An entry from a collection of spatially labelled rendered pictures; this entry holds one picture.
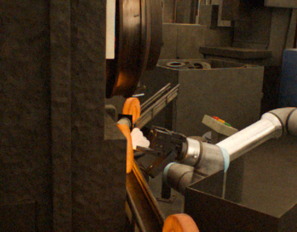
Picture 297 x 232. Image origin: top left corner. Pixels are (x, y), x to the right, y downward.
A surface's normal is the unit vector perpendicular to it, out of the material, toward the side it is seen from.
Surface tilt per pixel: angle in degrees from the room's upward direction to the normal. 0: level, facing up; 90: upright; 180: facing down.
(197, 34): 90
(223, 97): 90
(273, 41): 90
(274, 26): 90
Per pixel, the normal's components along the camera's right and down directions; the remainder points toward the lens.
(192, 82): 0.51, 0.21
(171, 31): -0.81, 0.10
